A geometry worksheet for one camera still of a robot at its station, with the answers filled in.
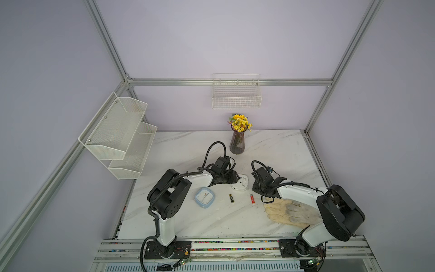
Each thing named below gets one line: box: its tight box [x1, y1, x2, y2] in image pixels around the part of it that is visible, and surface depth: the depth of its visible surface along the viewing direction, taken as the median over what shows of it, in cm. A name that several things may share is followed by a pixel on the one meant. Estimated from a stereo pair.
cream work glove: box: [263, 197, 323, 229], surface depth 84 cm
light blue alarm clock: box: [194, 187, 216, 209], surface depth 89 cm
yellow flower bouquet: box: [227, 113, 254, 133], surface depth 94 cm
